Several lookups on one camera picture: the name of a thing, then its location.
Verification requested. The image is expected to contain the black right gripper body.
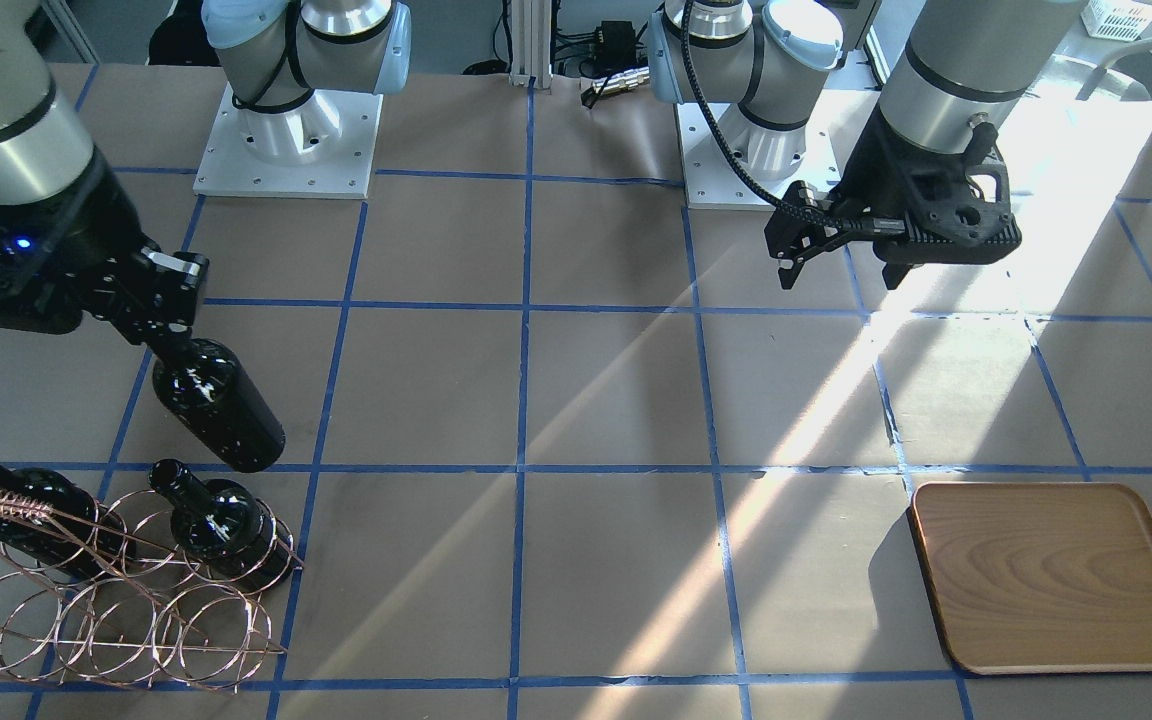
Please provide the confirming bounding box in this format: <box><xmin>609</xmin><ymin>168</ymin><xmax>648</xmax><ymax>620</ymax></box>
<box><xmin>0</xmin><ymin>160</ymin><xmax>152</xmax><ymax>334</ymax></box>

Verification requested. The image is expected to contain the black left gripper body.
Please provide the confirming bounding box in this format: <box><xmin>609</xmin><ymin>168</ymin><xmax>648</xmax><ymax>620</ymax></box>
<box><xmin>841</xmin><ymin>109</ymin><xmax>1021</xmax><ymax>266</ymax></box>

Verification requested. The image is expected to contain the dark wine bottle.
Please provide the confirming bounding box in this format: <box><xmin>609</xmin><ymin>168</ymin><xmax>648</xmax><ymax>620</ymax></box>
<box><xmin>147</xmin><ymin>458</ymin><xmax>294</xmax><ymax>594</ymax></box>
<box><xmin>150</xmin><ymin>336</ymin><xmax>285</xmax><ymax>473</ymax></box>

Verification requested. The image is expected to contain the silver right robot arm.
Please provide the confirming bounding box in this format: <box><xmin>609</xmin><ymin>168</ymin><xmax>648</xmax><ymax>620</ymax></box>
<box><xmin>0</xmin><ymin>1</ymin><xmax>412</xmax><ymax>344</ymax></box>

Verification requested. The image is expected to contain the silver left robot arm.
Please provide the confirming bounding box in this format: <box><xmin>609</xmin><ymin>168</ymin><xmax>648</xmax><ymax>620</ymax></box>
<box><xmin>646</xmin><ymin>1</ymin><xmax>1083</xmax><ymax>290</ymax></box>

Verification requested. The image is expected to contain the dark wine bottle in rack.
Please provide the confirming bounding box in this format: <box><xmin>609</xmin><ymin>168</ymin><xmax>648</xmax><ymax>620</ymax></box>
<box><xmin>147</xmin><ymin>458</ymin><xmax>294</xmax><ymax>594</ymax></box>

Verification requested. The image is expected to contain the wooden tray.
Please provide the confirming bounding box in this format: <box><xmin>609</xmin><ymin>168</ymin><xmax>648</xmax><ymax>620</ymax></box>
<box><xmin>908</xmin><ymin>482</ymin><xmax>1152</xmax><ymax>676</ymax></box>

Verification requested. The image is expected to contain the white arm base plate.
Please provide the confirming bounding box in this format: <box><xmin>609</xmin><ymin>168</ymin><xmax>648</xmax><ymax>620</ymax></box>
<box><xmin>676</xmin><ymin>88</ymin><xmax>879</xmax><ymax>211</ymax></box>
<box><xmin>194</xmin><ymin>88</ymin><xmax>384</xmax><ymax>200</ymax></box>

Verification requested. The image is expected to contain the copper wire bottle rack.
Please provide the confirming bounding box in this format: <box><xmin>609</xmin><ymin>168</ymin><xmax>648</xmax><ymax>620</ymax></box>
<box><xmin>0</xmin><ymin>491</ymin><xmax>285</xmax><ymax>692</ymax></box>

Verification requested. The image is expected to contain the aluminium frame post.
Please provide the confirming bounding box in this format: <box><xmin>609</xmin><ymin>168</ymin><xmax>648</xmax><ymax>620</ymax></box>
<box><xmin>506</xmin><ymin>0</ymin><xmax>554</xmax><ymax>91</ymax></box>

